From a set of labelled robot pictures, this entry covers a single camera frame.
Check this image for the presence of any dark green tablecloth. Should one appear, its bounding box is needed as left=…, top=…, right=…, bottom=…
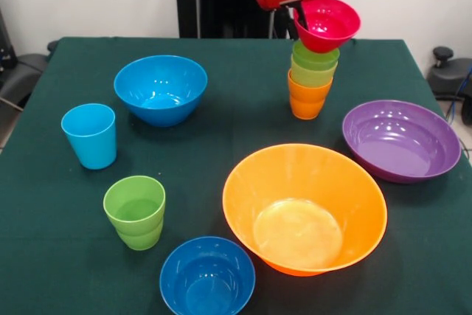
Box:
left=0, top=36, right=472, bottom=315

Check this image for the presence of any light blue bowl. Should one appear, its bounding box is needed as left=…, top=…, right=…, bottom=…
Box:
left=113, top=55, right=209, bottom=128

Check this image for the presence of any light green cup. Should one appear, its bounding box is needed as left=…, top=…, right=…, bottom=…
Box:
left=103, top=176, right=167, bottom=235
left=114, top=218, right=164, bottom=252

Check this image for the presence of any black pedestal base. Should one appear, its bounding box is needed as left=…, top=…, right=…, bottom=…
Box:
left=426, top=46, right=472, bottom=126
left=0, top=4, right=51, bottom=109

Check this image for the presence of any dark blue small bowl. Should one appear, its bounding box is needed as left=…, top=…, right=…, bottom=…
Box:
left=159, top=235, right=257, bottom=315

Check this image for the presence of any light blue cup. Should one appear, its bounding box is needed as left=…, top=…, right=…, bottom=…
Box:
left=60, top=103, right=118, bottom=171

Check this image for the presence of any large orange bowl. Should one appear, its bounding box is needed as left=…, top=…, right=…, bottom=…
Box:
left=222, top=143, right=389, bottom=277

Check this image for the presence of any yellow translucent cup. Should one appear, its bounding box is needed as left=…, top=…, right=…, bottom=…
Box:
left=289, top=55, right=339, bottom=88

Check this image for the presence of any purple bowl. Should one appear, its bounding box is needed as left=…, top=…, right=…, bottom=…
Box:
left=341, top=99, right=462, bottom=184

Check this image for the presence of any pink-red small bowl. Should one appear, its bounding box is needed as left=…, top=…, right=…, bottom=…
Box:
left=293, top=0, right=361, bottom=55

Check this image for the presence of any orange cup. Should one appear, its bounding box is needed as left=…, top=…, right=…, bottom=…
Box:
left=287, top=69, right=335, bottom=105
left=289, top=95, right=327, bottom=121

